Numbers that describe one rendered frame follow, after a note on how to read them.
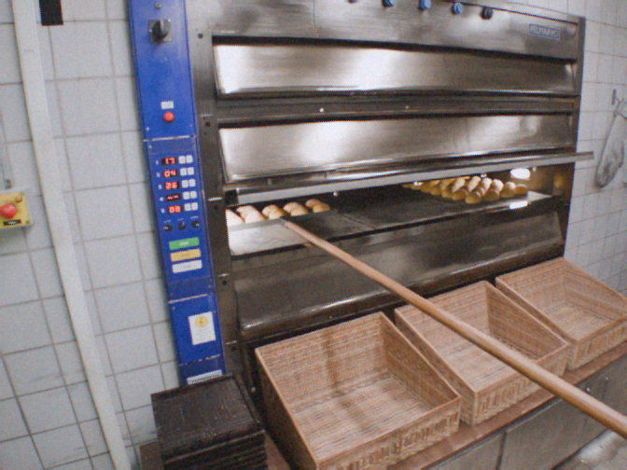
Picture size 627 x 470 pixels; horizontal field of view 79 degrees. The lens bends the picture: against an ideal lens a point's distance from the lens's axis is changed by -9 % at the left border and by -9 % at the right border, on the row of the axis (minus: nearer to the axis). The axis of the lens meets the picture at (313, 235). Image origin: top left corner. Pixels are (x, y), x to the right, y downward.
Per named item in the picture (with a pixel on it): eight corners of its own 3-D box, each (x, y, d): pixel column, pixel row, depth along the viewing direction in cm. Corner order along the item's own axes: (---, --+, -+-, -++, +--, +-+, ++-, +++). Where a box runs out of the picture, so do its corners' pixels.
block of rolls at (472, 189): (398, 186, 253) (398, 178, 252) (455, 179, 273) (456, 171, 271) (472, 205, 201) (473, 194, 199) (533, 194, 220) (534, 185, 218)
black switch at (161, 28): (149, 42, 108) (146, 2, 105) (172, 41, 111) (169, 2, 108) (150, 39, 105) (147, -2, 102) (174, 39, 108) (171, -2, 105)
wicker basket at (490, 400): (389, 364, 179) (391, 308, 171) (480, 328, 202) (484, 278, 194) (471, 430, 137) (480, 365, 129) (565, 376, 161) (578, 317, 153)
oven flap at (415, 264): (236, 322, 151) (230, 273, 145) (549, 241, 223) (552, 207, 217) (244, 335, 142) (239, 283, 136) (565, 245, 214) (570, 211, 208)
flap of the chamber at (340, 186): (239, 204, 119) (224, 206, 137) (594, 159, 191) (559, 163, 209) (237, 196, 119) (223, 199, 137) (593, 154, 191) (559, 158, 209)
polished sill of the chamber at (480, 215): (228, 267, 145) (227, 256, 143) (553, 202, 217) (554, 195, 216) (232, 272, 139) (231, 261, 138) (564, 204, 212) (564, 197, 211)
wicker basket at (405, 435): (258, 408, 154) (251, 347, 146) (380, 366, 178) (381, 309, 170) (317, 504, 113) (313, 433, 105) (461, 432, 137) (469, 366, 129)
